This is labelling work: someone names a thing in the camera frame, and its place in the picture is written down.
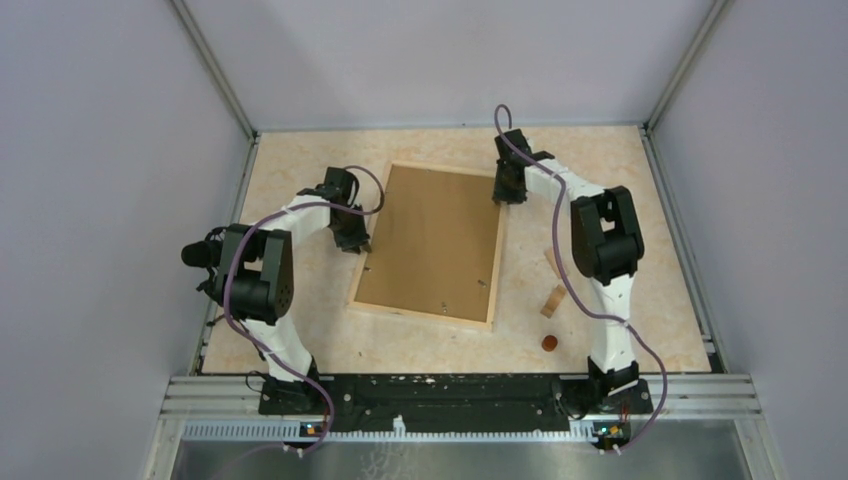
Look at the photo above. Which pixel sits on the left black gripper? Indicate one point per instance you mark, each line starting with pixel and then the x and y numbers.
pixel 355 242

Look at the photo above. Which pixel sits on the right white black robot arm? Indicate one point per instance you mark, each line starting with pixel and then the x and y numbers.
pixel 606 247

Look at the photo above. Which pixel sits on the small brown round disc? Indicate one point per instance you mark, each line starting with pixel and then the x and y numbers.
pixel 549 343

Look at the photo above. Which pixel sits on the light wooden block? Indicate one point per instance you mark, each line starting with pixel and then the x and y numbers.
pixel 557 268

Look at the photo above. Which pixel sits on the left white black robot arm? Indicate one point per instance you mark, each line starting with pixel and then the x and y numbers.
pixel 252 280

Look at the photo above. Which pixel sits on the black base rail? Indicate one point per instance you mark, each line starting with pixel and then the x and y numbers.
pixel 451 403

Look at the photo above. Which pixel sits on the wooden picture frame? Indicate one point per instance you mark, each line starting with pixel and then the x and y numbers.
pixel 424 316

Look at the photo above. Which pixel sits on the brown frame backing board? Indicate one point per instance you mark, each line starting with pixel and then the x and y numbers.
pixel 430 245

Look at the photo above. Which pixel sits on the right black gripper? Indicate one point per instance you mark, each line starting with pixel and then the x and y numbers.
pixel 499 195

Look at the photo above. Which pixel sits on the darker wooden block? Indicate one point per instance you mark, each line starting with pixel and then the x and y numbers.
pixel 553 301

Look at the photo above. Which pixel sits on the black microphone on stand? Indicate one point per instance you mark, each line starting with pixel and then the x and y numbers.
pixel 205 254

